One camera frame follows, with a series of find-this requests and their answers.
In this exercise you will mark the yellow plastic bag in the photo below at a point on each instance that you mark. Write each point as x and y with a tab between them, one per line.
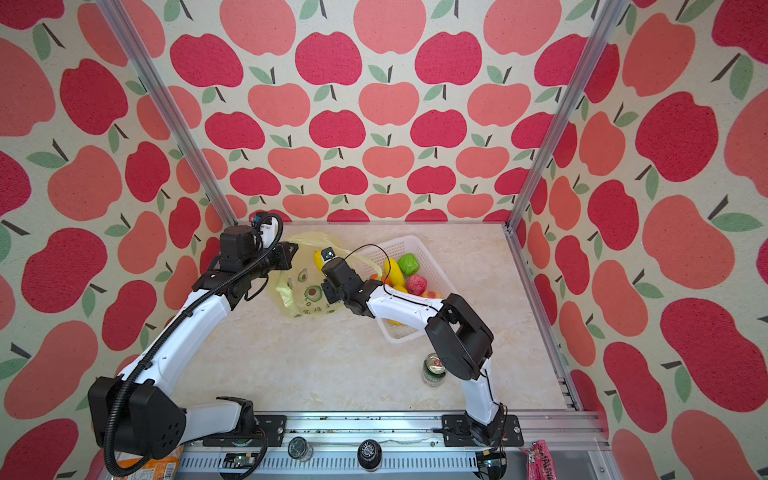
298	292

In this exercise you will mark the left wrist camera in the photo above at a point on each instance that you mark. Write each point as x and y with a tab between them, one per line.
267	227

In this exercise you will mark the left aluminium corner post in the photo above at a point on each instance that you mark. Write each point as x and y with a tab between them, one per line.
130	41

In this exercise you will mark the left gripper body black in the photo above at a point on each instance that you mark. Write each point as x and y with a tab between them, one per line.
280	261

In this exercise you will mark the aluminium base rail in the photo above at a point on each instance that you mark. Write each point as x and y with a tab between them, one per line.
407	444

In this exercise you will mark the orange snack packet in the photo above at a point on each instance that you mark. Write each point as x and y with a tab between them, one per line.
163	469

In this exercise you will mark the green drink can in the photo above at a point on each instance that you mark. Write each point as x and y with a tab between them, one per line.
433	371

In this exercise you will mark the green toy fruit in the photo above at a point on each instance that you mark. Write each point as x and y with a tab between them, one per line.
408	264

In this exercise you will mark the peach toy fruit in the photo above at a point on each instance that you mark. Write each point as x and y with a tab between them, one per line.
431	294

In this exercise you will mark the pink snack packet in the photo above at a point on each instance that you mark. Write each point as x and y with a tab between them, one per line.
540	464

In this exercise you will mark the white plastic basket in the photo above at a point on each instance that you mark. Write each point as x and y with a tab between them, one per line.
420	272

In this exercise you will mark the black round knob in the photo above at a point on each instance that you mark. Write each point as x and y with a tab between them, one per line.
369	455

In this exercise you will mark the yellow elongated toy fruit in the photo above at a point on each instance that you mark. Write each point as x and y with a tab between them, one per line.
393	273

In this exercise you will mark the right aluminium corner post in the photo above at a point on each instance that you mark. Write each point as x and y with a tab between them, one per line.
604	26

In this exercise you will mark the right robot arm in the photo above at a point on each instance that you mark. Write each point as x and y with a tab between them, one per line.
460	339

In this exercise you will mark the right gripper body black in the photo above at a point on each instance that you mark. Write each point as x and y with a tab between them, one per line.
329	295

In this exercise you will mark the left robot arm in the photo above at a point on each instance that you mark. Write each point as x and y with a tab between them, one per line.
134	412

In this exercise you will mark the pink toy fruit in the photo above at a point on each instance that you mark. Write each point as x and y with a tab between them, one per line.
416	285

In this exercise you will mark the yellow banana toy fruit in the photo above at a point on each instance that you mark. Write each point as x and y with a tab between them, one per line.
318	260

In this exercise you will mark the small grey knob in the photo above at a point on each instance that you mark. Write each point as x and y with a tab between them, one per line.
300	449

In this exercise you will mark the aluminium corner post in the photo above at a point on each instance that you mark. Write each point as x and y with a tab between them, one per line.
604	26
130	41

